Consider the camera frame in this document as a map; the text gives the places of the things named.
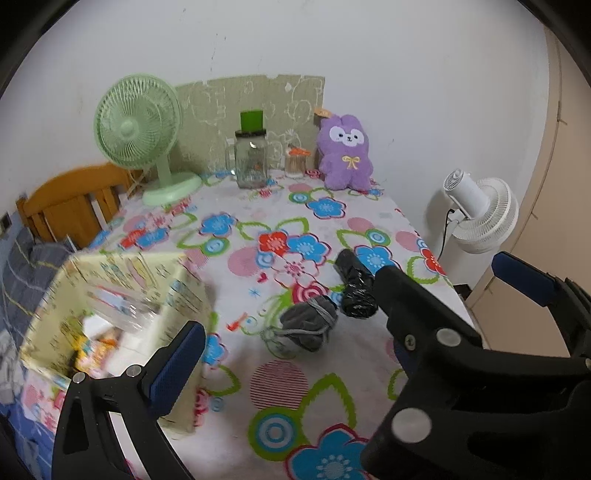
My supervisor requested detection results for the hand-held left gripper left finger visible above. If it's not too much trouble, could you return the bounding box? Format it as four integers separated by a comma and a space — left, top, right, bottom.
52, 320, 207, 480

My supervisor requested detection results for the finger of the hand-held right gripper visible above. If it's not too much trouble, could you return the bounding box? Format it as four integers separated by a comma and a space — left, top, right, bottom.
491, 251, 591, 360
360, 265, 591, 480

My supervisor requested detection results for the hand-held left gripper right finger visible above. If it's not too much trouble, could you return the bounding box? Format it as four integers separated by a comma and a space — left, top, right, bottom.
392, 342, 410, 377

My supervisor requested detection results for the cartoon print storage box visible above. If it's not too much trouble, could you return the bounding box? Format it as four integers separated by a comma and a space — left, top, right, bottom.
18, 251, 214, 437

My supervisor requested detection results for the yellow cartoon snack packet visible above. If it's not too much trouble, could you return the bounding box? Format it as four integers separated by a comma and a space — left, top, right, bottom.
73, 330, 118, 376

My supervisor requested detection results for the black plastic bag roll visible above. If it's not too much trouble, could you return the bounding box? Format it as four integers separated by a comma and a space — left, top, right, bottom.
333, 248, 380, 320

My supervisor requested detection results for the pink wet wipes pack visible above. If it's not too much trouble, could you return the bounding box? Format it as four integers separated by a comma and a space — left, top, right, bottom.
87, 285, 160, 334

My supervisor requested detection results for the white standing fan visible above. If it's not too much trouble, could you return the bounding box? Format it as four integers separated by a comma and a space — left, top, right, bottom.
427, 168, 520, 289

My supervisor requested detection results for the beige door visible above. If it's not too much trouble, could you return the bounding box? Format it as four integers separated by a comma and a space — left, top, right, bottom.
465, 27, 591, 357

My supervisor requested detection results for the grey sock bundle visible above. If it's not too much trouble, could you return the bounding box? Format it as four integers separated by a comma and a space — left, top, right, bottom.
259, 295, 341, 360

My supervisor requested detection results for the floral tablecloth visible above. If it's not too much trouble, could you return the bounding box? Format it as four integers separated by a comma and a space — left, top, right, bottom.
21, 167, 484, 480

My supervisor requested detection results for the blue checked bedsheet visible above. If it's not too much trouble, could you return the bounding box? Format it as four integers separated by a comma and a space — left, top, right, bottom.
0, 397, 63, 467

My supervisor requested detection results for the grey plaid pillow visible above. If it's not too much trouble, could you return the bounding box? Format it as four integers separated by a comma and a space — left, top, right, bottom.
0, 225, 77, 334

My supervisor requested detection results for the purple plush bunny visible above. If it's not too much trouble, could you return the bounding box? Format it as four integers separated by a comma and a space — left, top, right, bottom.
315, 115, 374, 191

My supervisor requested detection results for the wooden bed headboard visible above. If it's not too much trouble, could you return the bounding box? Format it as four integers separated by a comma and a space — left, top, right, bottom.
16, 163, 145, 251

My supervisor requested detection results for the small jar with orange lid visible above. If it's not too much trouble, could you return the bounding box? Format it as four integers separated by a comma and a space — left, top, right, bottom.
284, 145, 310, 179

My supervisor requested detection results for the glass jar with green lid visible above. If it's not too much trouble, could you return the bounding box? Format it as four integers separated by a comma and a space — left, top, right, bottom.
226, 109, 283, 189

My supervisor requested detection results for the green desk fan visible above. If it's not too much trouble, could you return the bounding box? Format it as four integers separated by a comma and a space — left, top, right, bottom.
94, 74, 204, 206

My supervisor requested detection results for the black fan cable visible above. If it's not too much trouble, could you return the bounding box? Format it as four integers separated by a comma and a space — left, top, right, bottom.
436, 208, 457, 260

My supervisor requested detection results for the green patterned wall panel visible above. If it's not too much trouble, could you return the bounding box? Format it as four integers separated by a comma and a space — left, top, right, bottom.
174, 74, 327, 174

